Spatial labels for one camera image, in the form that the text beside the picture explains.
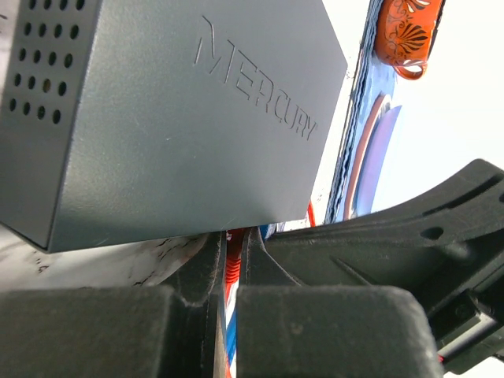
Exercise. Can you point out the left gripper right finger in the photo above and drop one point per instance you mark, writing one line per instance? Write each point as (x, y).
(284, 329)

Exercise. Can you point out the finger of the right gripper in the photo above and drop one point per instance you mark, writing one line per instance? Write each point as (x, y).
(441, 243)

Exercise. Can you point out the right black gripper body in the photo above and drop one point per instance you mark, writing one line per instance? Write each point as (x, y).
(467, 323)

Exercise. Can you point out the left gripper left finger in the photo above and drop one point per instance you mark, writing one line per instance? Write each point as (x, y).
(150, 309)

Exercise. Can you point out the black network switch box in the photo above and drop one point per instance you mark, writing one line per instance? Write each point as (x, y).
(127, 121)

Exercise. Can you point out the pink plate under blue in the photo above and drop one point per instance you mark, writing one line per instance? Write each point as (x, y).
(381, 105)

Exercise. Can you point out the blue cloth placemat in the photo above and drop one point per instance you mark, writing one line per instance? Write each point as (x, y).
(371, 78)

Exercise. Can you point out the brown orange cup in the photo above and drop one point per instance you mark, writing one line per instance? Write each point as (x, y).
(405, 35)

